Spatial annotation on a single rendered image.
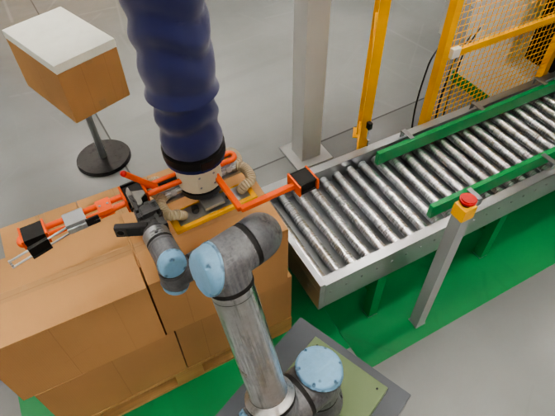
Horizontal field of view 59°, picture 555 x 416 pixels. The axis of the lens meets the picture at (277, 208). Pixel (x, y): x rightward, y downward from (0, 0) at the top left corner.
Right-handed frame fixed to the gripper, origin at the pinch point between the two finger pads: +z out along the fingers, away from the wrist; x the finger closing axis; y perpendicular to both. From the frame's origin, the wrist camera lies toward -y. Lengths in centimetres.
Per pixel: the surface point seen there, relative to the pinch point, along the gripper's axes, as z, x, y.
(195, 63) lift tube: -11, 50, 29
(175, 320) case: -18, -61, -1
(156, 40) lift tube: -9, 60, 19
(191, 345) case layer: -17, -89, 2
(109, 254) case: 4.2, -29.3, -13.9
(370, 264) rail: -36, -65, 91
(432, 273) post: -52, -74, 118
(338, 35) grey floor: 228, -122, 267
